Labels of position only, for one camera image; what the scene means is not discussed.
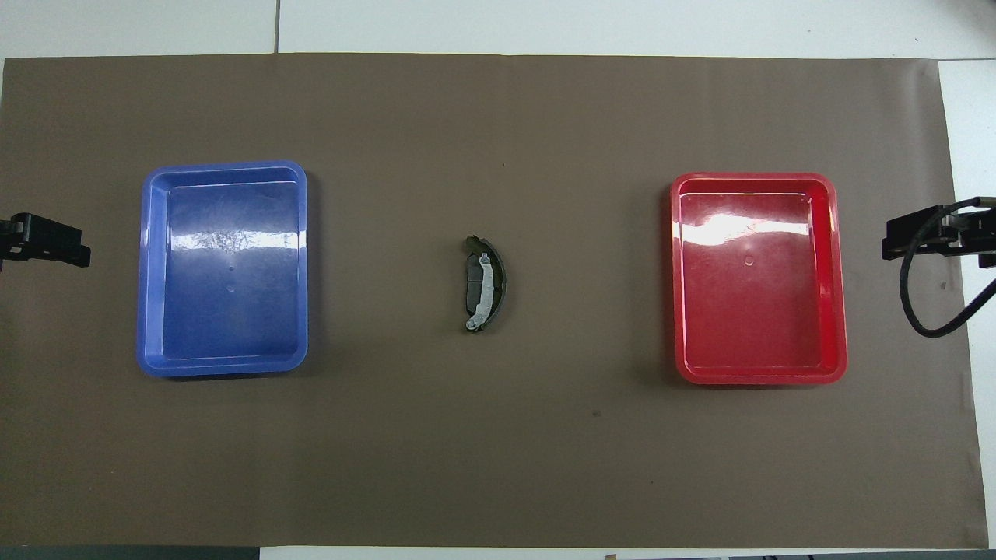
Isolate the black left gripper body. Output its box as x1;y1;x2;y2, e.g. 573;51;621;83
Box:
0;212;92;269

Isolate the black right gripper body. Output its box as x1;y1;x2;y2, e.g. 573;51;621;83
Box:
881;204;996;271

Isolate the dark brake pad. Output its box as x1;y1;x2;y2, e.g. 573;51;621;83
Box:
464;253;488;313

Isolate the red plastic tray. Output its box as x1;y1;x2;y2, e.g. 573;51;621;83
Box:
670;172;848;386

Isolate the blue plastic tray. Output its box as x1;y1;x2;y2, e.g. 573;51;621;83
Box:
136;160;310;379

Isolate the brown table mat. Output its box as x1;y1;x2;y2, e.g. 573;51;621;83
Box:
0;53;989;549

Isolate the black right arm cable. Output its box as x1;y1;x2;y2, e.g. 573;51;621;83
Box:
900;198;996;338

